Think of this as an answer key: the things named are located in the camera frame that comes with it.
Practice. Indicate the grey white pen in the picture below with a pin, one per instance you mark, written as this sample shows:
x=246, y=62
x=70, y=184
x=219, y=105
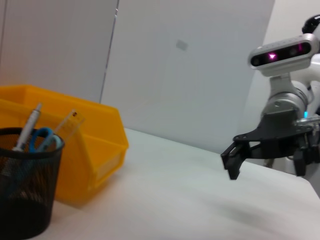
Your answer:
x=27, y=127

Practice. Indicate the black mesh pen holder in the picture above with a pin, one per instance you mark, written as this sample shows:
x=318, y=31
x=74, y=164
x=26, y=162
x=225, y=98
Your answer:
x=25, y=195

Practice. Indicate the blue scissors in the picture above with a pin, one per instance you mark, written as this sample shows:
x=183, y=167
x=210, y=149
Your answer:
x=40, y=133

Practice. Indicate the yellow plastic bin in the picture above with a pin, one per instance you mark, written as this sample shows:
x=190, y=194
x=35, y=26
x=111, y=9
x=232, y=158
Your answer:
x=100, y=130

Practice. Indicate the right wrist camera housing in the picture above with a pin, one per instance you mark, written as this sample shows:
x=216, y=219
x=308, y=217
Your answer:
x=280, y=57

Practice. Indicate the clear plastic ruler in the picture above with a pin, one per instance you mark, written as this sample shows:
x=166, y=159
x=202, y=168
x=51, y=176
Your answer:
x=71, y=122

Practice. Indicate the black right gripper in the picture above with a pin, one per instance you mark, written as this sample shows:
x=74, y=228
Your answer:
x=275, y=137

